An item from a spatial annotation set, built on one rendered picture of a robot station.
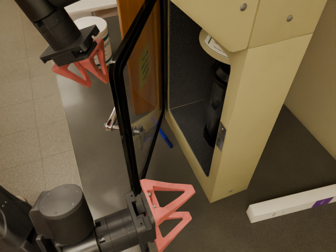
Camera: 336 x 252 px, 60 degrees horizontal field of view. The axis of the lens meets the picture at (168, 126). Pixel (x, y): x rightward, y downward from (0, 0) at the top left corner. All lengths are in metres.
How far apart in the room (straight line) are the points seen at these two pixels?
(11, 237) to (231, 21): 0.40
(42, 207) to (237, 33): 0.33
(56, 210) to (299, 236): 0.59
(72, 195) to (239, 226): 0.47
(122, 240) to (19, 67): 2.61
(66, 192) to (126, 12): 0.47
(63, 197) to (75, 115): 0.61
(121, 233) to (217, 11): 0.32
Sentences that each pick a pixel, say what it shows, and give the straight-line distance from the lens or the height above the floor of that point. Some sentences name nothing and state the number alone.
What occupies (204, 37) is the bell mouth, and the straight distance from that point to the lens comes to 0.58.
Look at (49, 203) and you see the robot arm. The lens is 0.42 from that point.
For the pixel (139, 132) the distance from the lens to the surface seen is 0.56.
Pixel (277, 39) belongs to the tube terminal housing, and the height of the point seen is 1.41.
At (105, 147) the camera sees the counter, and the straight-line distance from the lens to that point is 0.89.
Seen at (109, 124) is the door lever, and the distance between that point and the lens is 0.59.
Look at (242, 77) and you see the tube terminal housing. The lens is 0.45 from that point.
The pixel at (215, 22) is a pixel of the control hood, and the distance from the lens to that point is 0.37.
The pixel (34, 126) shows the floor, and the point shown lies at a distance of 2.37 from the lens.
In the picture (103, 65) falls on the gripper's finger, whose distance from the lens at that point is 0.57.
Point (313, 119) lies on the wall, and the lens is 1.03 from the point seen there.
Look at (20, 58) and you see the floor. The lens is 3.08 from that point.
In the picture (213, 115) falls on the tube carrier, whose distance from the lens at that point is 0.71.
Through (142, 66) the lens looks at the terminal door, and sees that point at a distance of 0.58.
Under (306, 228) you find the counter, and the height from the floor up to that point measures 0.94.
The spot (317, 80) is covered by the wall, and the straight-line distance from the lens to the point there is 0.98.
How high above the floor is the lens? 1.64
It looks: 50 degrees down
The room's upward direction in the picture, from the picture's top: straight up
